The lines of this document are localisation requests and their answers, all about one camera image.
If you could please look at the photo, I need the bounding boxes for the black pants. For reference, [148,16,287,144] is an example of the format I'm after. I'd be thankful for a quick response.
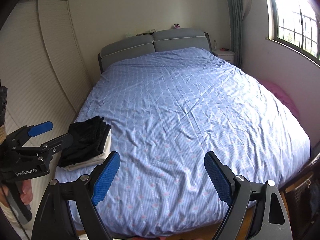
[57,116,111,168]

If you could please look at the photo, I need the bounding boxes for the person's left hand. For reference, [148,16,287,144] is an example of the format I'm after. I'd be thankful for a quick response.
[21,179,33,205]

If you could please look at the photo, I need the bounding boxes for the folded cream garment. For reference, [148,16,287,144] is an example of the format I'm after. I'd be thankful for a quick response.
[63,131,112,171]

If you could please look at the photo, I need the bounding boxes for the white louvered wardrobe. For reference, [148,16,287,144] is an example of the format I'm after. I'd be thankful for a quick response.
[1,0,93,146]

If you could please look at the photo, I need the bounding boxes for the dark wicker basket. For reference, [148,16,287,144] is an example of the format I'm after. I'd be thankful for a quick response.
[283,149,320,240]

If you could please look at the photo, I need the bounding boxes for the blue floral striped bedsheet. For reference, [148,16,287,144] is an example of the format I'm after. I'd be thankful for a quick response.
[53,47,312,239]

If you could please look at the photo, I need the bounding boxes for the pink blanket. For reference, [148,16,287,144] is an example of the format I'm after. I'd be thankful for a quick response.
[258,79,300,120]

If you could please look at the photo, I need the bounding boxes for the white bedside table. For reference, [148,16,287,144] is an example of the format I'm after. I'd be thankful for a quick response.
[213,49,235,64]

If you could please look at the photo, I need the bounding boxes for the grey padded headboard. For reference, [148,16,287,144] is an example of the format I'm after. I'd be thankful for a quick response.
[98,28,213,73]

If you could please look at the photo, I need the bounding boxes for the window with grille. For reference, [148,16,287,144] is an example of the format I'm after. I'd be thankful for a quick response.
[267,0,319,64]

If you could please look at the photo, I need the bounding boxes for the green curtain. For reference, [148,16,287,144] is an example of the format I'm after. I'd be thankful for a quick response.
[227,0,244,67]

